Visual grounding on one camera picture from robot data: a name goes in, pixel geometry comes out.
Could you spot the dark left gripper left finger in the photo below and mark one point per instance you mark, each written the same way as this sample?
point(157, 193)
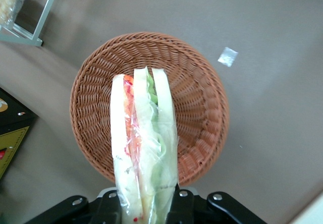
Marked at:
point(83, 211)

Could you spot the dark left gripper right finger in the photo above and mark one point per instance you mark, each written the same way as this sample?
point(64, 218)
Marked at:
point(222, 209)

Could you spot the triangle sandwich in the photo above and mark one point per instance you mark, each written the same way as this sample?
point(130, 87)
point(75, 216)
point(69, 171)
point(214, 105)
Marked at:
point(141, 133)

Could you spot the brown wicker basket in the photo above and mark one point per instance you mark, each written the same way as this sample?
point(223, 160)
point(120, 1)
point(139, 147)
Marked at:
point(196, 108)

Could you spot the black and yellow box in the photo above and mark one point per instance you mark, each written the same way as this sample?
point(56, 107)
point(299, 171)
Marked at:
point(12, 143)

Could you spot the clear tape piece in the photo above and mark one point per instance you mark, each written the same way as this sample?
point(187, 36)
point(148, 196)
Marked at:
point(227, 56)

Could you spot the bagged granola snack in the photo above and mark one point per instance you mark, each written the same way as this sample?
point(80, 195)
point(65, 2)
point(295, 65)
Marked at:
point(7, 4)

